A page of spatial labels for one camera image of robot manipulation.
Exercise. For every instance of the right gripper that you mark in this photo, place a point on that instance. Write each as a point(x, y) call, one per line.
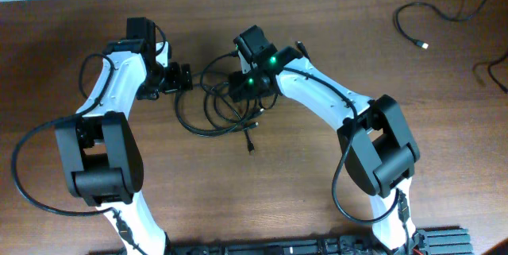
point(238, 85)

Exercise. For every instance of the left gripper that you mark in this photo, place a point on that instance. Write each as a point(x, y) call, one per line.
point(176, 82)

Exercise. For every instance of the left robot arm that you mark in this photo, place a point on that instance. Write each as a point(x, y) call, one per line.
point(101, 161)

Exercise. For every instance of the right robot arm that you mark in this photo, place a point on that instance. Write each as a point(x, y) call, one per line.
point(378, 151)

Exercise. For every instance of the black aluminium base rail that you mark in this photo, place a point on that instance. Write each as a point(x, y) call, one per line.
point(426, 242)

